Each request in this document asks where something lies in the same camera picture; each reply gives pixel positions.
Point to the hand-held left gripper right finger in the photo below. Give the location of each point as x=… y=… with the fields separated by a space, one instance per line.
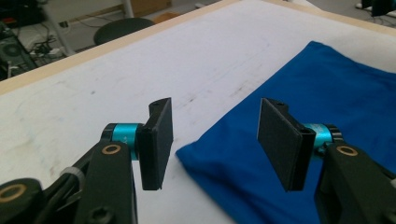
x=280 y=143

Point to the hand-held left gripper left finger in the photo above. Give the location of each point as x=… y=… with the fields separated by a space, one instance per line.
x=155 y=140

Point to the blue t-shirt with white print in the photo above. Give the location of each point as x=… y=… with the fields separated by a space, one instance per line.
x=342 y=93

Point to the white table mat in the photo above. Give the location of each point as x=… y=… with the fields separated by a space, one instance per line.
x=93 y=105

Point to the black round stool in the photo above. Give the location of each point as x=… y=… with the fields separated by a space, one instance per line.
x=121 y=29

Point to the orange shallow tray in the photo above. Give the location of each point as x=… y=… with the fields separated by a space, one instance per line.
x=165 y=17

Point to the large cardboard box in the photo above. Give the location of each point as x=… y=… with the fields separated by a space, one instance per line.
x=151 y=6

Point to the white desk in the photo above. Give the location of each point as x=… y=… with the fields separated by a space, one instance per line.
x=59 y=28

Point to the black computer tower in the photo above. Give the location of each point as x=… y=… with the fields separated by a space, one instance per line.
x=15 y=56

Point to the black metal stand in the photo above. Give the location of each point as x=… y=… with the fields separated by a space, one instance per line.
x=381 y=7

